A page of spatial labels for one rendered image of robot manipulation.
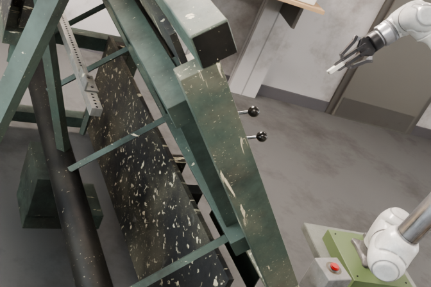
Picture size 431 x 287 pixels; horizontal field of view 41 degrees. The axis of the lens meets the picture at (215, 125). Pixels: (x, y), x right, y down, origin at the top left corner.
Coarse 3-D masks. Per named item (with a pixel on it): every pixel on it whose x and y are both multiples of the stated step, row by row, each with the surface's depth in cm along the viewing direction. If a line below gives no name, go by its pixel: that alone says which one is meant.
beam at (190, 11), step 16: (160, 0) 153; (176, 0) 146; (192, 0) 144; (208, 0) 141; (176, 16) 140; (192, 16) 138; (208, 16) 136; (224, 16) 135; (192, 32) 134; (208, 32) 133; (224, 32) 135; (192, 48) 137; (208, 48) 136; (224, 48) 138; (208, 64) 139
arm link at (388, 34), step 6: (378, 24) 223; (384, 24) 219; (390, 24) 218; (378, 30) 219; (384, 30) 218; (390, 30) 218; (384, 36) 218; (390, 36) 219; (396, 36) 219; (384, 42) 221; (390, 42) 220
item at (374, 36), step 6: (366, 36) 221; (372, 36) 220; (378, 36) 219; (360, 42) 222; (366, 42) 222; (372, 42) 220; (378, 42) 219; (366, 48) 222; (372, 48) 222; (378, 48) 221; (366, 54) 223; (372, 54) 223
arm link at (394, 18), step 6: (414, 0) 221; (420, 0) 219; (402, 6) 219; (396, 12) 218; (390, 18) 220; (396, 18) 216; (396, 24) 217; (396, 30) 218; (402, 30) 216; (402, 36) 221
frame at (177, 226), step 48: (96, 48) 364; (48, 144) 265; (96, 144) 358; (144, 144) 294; (48, 192) 276; (144, 192) 288; (192, 192) 252; (96, 240) 222; (144, 240) 283; (192, 240) 241
